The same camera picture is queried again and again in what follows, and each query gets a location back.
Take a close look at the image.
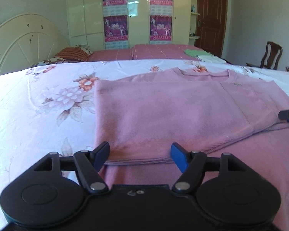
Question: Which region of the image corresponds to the brown patterned floral pillow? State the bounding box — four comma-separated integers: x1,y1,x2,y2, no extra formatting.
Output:
31,57,71,68

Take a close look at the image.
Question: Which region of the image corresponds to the pink checkered bedspread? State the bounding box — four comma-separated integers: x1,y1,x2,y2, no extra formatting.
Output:
87,44,232,62

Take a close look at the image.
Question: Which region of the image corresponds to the white folded cloth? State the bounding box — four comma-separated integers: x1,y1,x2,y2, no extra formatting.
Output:
197,54,228,64

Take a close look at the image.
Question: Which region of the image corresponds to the small floral pillow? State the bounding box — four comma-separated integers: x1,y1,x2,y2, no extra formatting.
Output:
74,44,94,55

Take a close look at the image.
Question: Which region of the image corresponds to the cream corner shelf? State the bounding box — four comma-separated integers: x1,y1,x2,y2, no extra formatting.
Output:
189,0,202,40

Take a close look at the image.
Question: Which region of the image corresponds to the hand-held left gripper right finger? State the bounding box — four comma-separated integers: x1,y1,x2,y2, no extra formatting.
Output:
171,142,250,194

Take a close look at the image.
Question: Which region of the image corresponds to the pink knit sweater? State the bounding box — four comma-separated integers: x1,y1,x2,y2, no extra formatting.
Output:
93,68,289,223

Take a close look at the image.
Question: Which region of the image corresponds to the orange striped pillow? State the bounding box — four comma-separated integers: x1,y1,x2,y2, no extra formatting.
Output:
53,46,90,62

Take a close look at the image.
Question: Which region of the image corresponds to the cream round headboard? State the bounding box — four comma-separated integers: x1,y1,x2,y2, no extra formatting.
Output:
0,13,69,77

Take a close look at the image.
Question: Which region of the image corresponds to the brown wooden door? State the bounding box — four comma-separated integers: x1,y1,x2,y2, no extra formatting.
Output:
194,0,228,57

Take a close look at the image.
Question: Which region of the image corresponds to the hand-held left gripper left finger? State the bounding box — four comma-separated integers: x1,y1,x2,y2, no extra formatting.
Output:
33,141,111,195

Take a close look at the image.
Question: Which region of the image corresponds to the white floral bed sheet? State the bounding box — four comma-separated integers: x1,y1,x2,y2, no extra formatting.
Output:
0,59,289,229

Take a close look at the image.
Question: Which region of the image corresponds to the dark wooden chair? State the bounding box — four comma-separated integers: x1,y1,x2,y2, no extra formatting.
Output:
246,41,283,70

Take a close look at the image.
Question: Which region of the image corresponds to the cream glossy wardrobe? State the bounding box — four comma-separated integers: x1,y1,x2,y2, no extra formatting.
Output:
66,0,192,50

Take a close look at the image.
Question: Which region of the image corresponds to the green folded cloth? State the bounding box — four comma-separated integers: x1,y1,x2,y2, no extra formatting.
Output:
184,49,208,58

